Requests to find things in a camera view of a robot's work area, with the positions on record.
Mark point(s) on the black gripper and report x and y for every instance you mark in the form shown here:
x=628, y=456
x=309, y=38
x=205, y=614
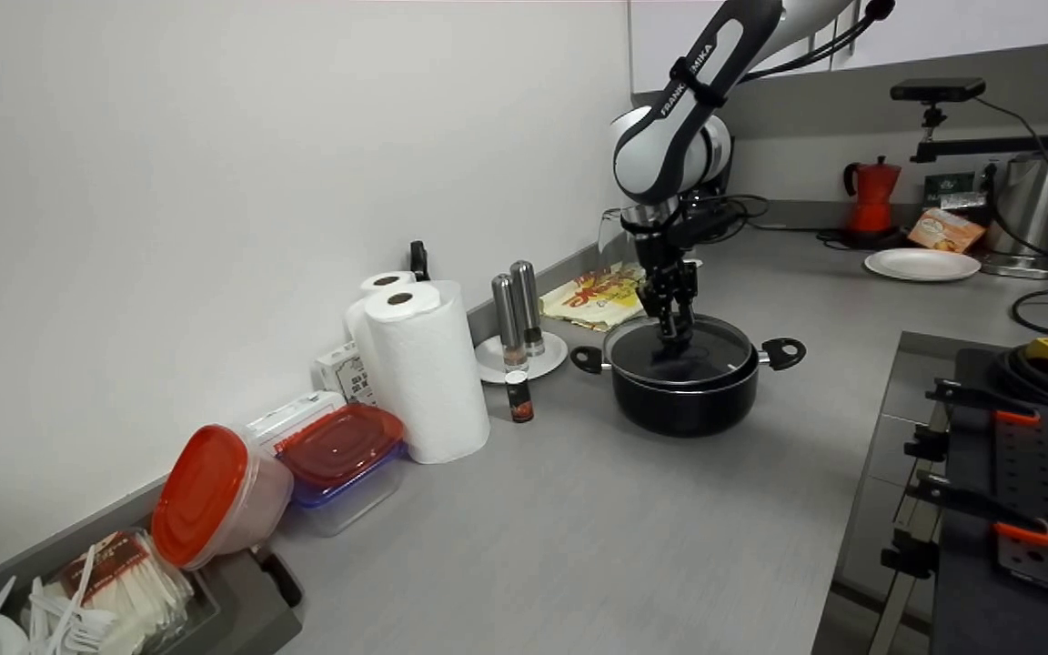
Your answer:
x=669, y=266

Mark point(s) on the glass lid black knob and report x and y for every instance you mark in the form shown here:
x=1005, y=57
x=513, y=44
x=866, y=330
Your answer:
x=723, y=359

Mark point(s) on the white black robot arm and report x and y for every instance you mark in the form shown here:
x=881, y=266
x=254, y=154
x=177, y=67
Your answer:
x=652, y=152

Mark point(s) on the black cooking pot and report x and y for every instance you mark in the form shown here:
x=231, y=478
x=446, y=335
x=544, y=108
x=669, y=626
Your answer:
x=680, y=413

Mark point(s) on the red moka pot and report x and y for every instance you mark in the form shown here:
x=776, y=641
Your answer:
x=872, y=200

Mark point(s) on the clear container red lid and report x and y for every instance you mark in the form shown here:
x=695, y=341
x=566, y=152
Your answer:
x=338, y=456

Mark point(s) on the translucent container orange lid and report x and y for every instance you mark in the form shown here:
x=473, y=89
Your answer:
x=201, y=496

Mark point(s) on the black coffee maker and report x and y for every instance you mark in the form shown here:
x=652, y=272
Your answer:
x=716, y=236

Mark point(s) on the clear drinking glass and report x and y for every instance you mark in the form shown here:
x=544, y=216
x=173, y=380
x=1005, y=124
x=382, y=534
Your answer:
x=611, y=230

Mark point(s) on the small white saucer plate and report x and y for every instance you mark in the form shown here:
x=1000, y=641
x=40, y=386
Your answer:
x=552, y=363

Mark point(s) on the steel spice grinder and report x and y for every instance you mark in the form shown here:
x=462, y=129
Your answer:
x=507, y=317
x=530, y=297

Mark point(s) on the small brown bottle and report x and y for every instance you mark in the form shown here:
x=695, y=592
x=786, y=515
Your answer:
x=522, y=402

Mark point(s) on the white paper towel roll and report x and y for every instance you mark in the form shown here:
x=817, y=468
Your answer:
x=366, y=297
x=427, y=376

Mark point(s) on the dark recessed cooktop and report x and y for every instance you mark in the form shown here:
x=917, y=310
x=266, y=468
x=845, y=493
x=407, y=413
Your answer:
x=878, y=468

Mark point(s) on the white dinner plate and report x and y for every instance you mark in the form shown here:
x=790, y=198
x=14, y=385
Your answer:
x=921, y=263

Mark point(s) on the orange snack packet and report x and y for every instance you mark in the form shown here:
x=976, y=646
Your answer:
x=947, y=230

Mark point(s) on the white power strip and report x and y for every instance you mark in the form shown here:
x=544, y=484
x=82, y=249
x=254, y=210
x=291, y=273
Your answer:
x=343, y=368

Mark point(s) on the black bar clamp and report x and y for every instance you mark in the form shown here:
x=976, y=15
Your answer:
x=909, y=556
x=1018, y=534
x=1015, y=419

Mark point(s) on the steel electric kettle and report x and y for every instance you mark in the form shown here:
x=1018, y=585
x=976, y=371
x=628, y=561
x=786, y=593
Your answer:
x=1034, y=205

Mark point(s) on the flat white box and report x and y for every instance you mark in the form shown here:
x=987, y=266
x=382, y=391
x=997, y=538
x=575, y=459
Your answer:
x=291, y=415

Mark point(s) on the grey plastic tray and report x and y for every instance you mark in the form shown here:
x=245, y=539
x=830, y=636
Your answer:
x=245, y=619

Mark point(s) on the bag of plastic cutlery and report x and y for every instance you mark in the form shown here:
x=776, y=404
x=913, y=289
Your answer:
x=123, y=602

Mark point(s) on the black stereo camera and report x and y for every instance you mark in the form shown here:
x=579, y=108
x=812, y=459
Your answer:
x=935, y=94

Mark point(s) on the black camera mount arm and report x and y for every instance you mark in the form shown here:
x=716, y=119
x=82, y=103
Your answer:
x=997, y=148

